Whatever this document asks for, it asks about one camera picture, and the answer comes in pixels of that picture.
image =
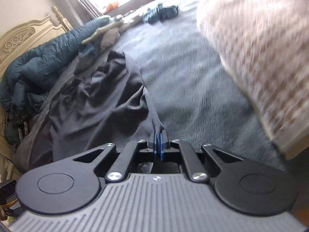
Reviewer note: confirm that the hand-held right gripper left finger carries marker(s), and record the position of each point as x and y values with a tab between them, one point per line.
155	145

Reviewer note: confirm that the cream carved headboard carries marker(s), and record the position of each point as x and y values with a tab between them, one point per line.
21	36

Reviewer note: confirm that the orange object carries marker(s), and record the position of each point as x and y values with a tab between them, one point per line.
113	4

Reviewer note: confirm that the light blue garment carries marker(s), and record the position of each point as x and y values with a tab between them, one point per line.
159	13

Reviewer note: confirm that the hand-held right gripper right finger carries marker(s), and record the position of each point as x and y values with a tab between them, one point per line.
162	147

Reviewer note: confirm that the pink houndstooth sweater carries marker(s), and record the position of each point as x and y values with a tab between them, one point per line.
260	53

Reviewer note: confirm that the dark navy pants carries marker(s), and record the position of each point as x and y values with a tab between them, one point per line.
96	106

